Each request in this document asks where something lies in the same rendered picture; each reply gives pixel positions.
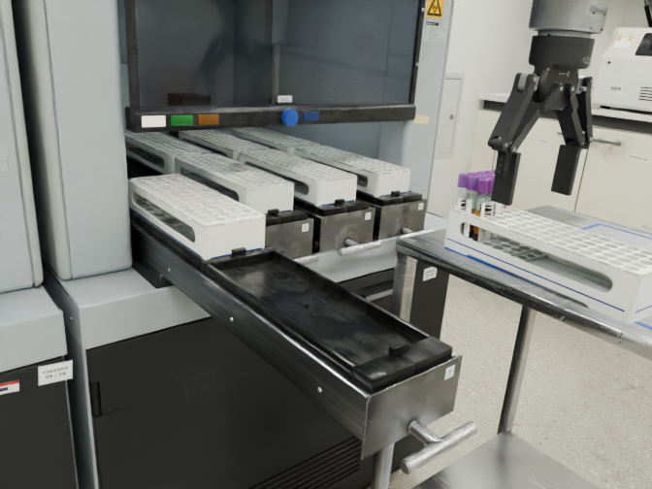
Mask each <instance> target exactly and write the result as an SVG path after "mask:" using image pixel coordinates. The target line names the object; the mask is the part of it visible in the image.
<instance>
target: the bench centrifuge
mask: <svg viewBox="0 0 652 489"><path fill-rule="evenodd" d="M647 2H648V5H647V3H646V0H644V5H645V6H644V11H645V14H646V18H647V22H648V26H649V27H645V28H641V27H617V28H615V30H614V33H613V37H612V40H611V42H610V44H609V46H608V47H607V49H606V50H605V52H604V53H603V54H602V56H601V58H600V62H599V67H598V72H597V75H596V80H595V85H594V89H593V94H592V98H591V103H592V104H593V105H600V108H603V109H610V107H616V108H624V109H632V110H640V111H648V112H652V17H651V14H650V10H651V12H652V0H647ZM649 7H650V10H649Z"/></svg>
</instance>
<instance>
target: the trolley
mask: <svg viewBox="0 0 652 489"><path fill-rule="evenodd" d="M524 212H529V213H532V214H535V215H539V216H542V217H545V218H548V219H551V220H554V221H558V222H561V223H564V224H567V225H569V226H573V227H576V228H579V229H582V230H585V231H588V232H592V233H595V234H598V235H601V236H604V237H607V238H611V239H613V240H616V241H619V242H622V243H625V244H629V245H634V246H637V247H640V248H643V249H647V250H650V251H652V233H649V232H646V231H642V230H638V229H636V228H632V227H628V226H625V225H621V224H617V223H613V222H610V221H606V220H602V219H599V218H595V217H592V216H589V215H585V214H581V213H578V212H571V211H568V210H564V209H560V208H557V207H553V206H549V205H546V206H542V207H538V208H533V209H529V210H524ZM445 233H446V228H445V229H440V230H437V231H432V232H428V233H424V234H419V235H415V236H411V237H406V238H402V239H398V240H396V246H395V250H396V251H397V258H396V267H395V275H394V283H393V292H392V301H391V310H390V312H391V313H392V314H394V315H396V316H398V317H400V318H401V319H403V320H404V321H406V322H408V323H409V316H410V308H411V300H412V292H413V285H414V277H415V269H416V261H417V260H418V261H421V262H423V263H425V264H427V265H430V266H432V267H434V268H437V269H439V270H441V271H444V272H446V273H448V274H451V275H453V276H455V277H458V278H460V279H463V280H465V281H467V282H470V283H472V284H474V285H477V286H479V287H481V288H484V289H486V290H488V291H491V292H493V293H495V294H498V295H500V296H502V297H505V298H507V299H509V300H510V301H513V302H515V303H517V304H520V305H522V310H521V315H520V320H519V325H518V330H517V335H516V340H515V345H514V349H513V354H512V359H511V364H510V369H509V374H508V379H507V384H506V389H505V397H504V402H503V407H502V412H501V417H500V422H499V427H498V432H497V435H496V436H494V437H493V438H491V439H490V440H488V441H487V442H485V443H484V444H482V445H480V446H479V447H477V448H476V449H474V450H473V451H471V452H469V453H468V454H466V455H465V456H463V457H461V458H460V459H458V460H457V461H455V462H453V463H452V464H450V465H449V466H447V467H445V468H444V469H442V470H441V471H439V472H438V473H435V474H434V475H432V476H431V477H429V478H427V479H426V480H424V481H423V482H421V483H419V484H418V485H416V486H415V487H413V488H411V489H601V488H600V487H598V486H596V485H595V484H593V483H592V482H590V481H588V480H587V479H585V478H584V477H582V476H580V475H579V474H577V473H575V472H573V471H572V470H570V469H569V468H567V467H565V466H564V465H562V464H561V463H559V462H558V461H556V460H554V459H553V458H551V457H550V456H548V455H546V454H545V453H543V452H542V451H540V450H538V449H537V448H535V447H534V446H532V445H530V444H529V443H527V442H526V441H524V440H522V439H520V438H519V437H517V436H515V435H514V434H513V433H512V427H513V422H514V417H515V413H516V409H517V404H518V399H519V395H520V390H521V385H522V380H523V376H524V372H525V367H526V362H527V357H528V353H529V348H530V343H531V338H532V334H533V330H534V325H535V320H536V316H537V312H540V313H542V314H544V315H547V316H549V317H551V318H554V319H556V320H558V321H561V322H563V323H565V324H568V325H570V326H571V327H574V328H576V329H578V330H581V331H583V332H585V333H588V334H590V335H592V336H595V337H597V338H599V339H601V340H604V341H606V342H610V343H612V344H614V345H617V346H619V347H621V348H624V349H626V350H628V351H631V352H632V353H634V354H637V355H639V356H641V357H644V358H646V359H648V360H651V361H652V315H650V316H647V317H645V318H643V319H640V320H639V321H636V322H634V323H632V324H627V323H623V322H621V321H618V320H616V319H614V318H611V317H609V316H607V315H604V314H602V313H600V312H597V311H595V310H591V309H589V308H588V307H587V306H586V305H584V304H581V303H579V302H577V301H575V300H573V299H571V298H568V297H566V296H563V295H561V294H559V293H556V292H554V291H552V290H549V289H547V288H545V287H542V286H540V285H538V284H535V283H533V282H531V281H528V280H526V279H524V278H522V277H518V276H516V275H514V274H511V273H509V272H507V271H504V270H502V269H500V268H497V267H495V266H493V265H490V264H488V263H486V262H483V261H481V260H478V259H476V258H474V257H471V256H469V255H465V254H462V253H460V252H458V251H455V250H453V249H451V248H448V247H446V246H444V240H445ZM393 447H394V443H392V444H390V445H389V446H387V447H385V448H383V449H381V450H379V451H378V452H376V453H375V457H374V466H373V475H372V483H371V489H388V486H389V478H390V471H391V463H392V455H393Z"/></svg>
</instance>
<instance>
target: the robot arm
mask: <svg viewBox="0 0 652 489"><path fill-rule="evenodd" d="M608 5H609V0H533V5H532V9H531V15H530V21H529V29H530V30H532V31H538V35H537V36H533V38H532V42H531V48H530V54H529V60H528V62H529V64H530V65H533V66H535V70H534V72H533V73H532V74H527V73H517V74H516V76H515V79H514V83H513V87H512V90H511V92H510V95H509V97H508V99H507V101H506V103H505V106H504V108H503V110H502V112H501V115H500V117H499V119H498V121H497V123H496V125H495V127H494V129H493V131H492V133H491V135H490V138H489V140H488V142H487V145H488V146H489V147H491V148H492V149H493V150H496V151H497V152H498V157H497V163H496V169H495V177H494V183H493V189H492V195H491V201H493V202H496V203H500V204H503V205H506V206H511V205H512V201H513V195H514V190H515V184H516V180H517V174H518V169H519V163H520V158H521V153H520V152H516V150H517V149H519V147H520V146H521V144H522V143H523V141H524V140H525V138H526V137H527V135H528V134H529V132H530V131H531V130H532V128H533V127H534V125H535V124H536V122H537V121H538V119H539V117H540V116H541V115H542V114H545V113H546V112H547V111H555V112H556V115H557V117H558V121H559V124H560V128H561V131H562V134H563V138H564V141H565V145H560V147H559V152H558V157H557V162H556V167H555V172H554V177H553V181H552V185H551V191H552V192H556V193H560V194H563V195H567V196H571V193H572V189H573V184H574V179H575V175H576V170H577V166H578V161H579V156H580V152H581V149H582V148H584V149H587V148H589V146H590V143H591V142H592V141H593V125H592V108H591V88H592V81H593V78H592V77H590V76H579V70H580V69H587V68H588V67H589V66H590V62H591V57H592V52H593V48H594V43H595V39H590V37H591V34H600V33H602V32H603V28H604V23H605V19H606V14H607V9H608ZM522 91H523V92H522ZM533 101H534V102H533ZM582 131H583V132H585V134H583V133H582ZM499 137H501V138H500V139H499Z"/></svg>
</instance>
